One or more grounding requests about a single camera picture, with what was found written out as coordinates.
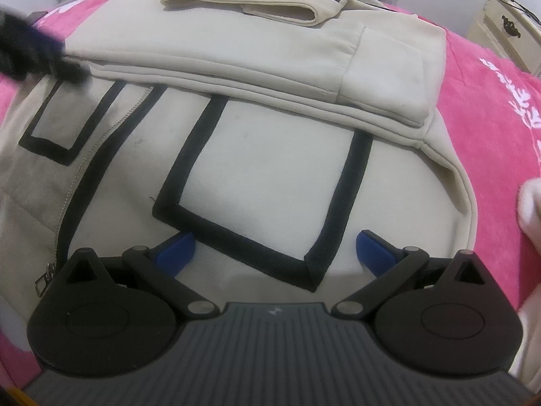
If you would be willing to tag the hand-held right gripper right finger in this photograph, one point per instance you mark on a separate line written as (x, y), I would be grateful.
(374, 253)

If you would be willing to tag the cream jacket with black trim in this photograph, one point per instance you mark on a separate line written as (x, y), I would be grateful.
(262, 160)

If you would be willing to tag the pink printed blanket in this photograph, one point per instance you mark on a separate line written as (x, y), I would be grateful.
(486, 135)

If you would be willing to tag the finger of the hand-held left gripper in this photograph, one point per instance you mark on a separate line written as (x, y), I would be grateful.
(38, 50)

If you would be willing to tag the pink checkered fleece garment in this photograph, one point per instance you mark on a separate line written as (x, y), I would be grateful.
(530, 207)

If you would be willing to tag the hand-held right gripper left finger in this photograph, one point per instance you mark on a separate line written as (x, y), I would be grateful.
(177, 251)

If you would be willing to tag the cream nightstand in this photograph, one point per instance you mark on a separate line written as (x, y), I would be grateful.
(503, 29)

